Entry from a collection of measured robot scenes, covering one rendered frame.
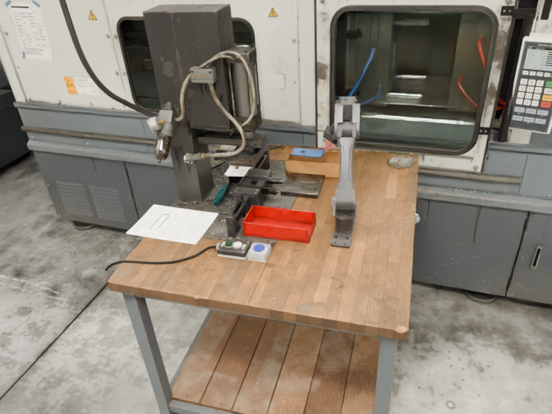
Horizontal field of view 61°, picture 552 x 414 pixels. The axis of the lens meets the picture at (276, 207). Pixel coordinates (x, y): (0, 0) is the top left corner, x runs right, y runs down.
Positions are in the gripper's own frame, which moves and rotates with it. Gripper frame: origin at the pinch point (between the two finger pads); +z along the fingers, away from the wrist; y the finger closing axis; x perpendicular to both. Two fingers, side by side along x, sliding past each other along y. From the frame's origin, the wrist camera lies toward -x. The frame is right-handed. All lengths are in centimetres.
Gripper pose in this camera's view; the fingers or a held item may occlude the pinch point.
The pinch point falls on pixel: (324, 150)
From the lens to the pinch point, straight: 209.7
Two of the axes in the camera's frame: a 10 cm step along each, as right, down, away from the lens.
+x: -2.8, 5.3, -8.0
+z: -4.6, 6.6, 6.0
